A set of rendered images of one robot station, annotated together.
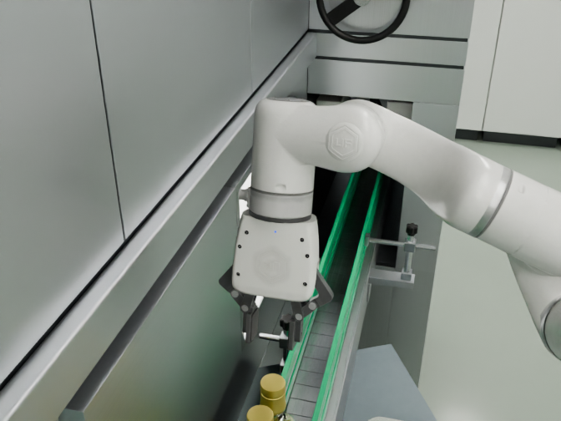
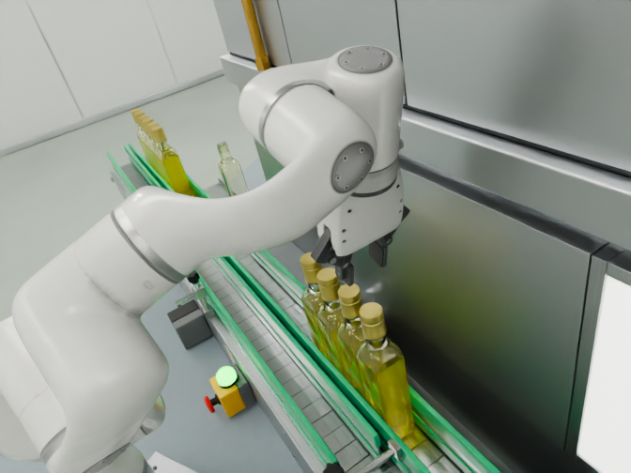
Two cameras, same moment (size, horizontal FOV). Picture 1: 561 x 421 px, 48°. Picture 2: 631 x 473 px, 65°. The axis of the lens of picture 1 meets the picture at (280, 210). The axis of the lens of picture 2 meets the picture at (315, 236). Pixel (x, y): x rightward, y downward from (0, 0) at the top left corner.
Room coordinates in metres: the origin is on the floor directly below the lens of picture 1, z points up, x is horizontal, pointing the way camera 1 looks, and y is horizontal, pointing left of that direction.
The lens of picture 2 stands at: (1.00, -0.35, 1.66)
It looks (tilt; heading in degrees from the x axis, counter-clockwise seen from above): 34 degrees down; 142
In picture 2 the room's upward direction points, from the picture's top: 14 degrees counter-clockwise
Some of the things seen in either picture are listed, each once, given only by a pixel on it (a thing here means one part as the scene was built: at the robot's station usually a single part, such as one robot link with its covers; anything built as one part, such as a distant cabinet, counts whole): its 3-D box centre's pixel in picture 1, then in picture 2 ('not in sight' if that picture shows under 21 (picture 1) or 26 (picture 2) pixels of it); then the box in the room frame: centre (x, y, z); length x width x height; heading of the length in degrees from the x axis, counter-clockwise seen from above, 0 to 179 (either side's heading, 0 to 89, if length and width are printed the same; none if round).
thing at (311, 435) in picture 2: not in sight; (172, 245); (-0.22, 0.09, 0.93); 1.75 x 0.01 x 0.08; 166
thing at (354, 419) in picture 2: not in sight; (196, 234); (-0.20, 0.16, 0.93); 1.75 x 0.01 x 0.08; 166
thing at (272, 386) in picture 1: (272, 393); (373, 321); (0.62, 0.01, 1.14); 0.04 x 0.04 x 0.04
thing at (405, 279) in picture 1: (397, 263); not in sight; (1.28, -0.29, 0.90); 0.17 x 0.05 x 0.23; 76
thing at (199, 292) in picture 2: not in sight; (192, 299); (0.07, -0.03, 0.94); 0.07 x 0.04 x 0.13; 76
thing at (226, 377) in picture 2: not in sight; (225, 375); (0.23, -0.09, 0.84); 0.04 x 0.04 x 0.03
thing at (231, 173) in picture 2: not in sight; (235, 184); (-0.17, 0.32, 1.01); 0.06 x 0.06 x 0.26; 71
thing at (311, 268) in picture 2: not in sight; (312, 267); (0.45, 0.05, 1.14); 0.04 x 0.04 x 0.04
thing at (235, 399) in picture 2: not in sight; (232, 391); (0.23, -0.09, 0.79); 0.07 x 0.07 x 0.07; 76
